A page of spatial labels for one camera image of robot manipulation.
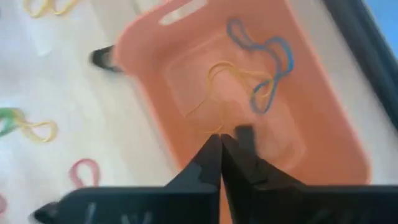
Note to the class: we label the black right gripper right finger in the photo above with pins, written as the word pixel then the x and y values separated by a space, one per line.
pixel 264 199

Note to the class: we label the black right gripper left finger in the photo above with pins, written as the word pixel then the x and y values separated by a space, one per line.
pixel 186 202

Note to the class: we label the yellow rubber band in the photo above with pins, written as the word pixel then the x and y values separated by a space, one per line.
pixel 40 12
pixel 222 63
pixel 46 138

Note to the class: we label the blue rubber band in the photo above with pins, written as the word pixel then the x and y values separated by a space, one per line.
pixel 253 46

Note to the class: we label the orange plastic bin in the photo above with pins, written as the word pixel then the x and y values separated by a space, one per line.
pixel 311 124

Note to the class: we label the red rubber band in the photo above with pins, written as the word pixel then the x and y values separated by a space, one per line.
pixel 84 161

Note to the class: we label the green rubber band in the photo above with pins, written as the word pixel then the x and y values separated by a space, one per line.
pixel 7 119

